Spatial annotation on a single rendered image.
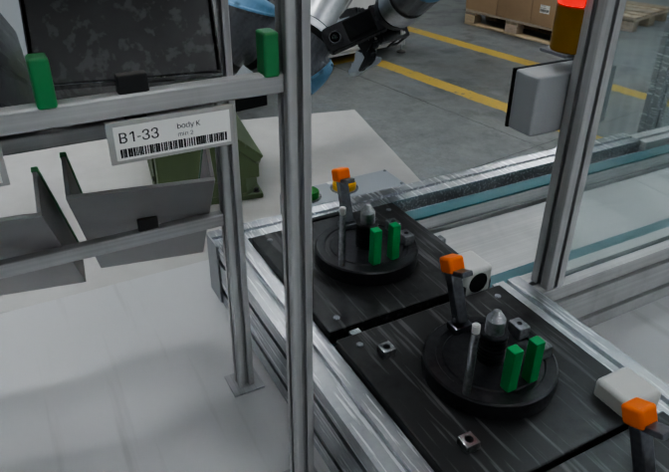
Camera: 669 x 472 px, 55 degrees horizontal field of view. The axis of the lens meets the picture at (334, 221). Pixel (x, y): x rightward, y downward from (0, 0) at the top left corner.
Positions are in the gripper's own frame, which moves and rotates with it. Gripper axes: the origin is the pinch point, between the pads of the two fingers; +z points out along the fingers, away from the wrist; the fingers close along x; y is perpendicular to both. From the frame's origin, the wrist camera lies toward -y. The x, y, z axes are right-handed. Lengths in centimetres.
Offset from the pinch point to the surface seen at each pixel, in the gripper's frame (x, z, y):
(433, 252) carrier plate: -39, -36, -17
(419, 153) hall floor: -15, 197, 132
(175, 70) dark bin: -16, -68, -50
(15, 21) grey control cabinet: 113, 225, -43
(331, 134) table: -11.5, 27.9, 4.6
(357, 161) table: -20.7, 14.1, 2.0
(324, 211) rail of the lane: -28.7, -19.5, -23.5
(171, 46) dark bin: -14, -68, -50
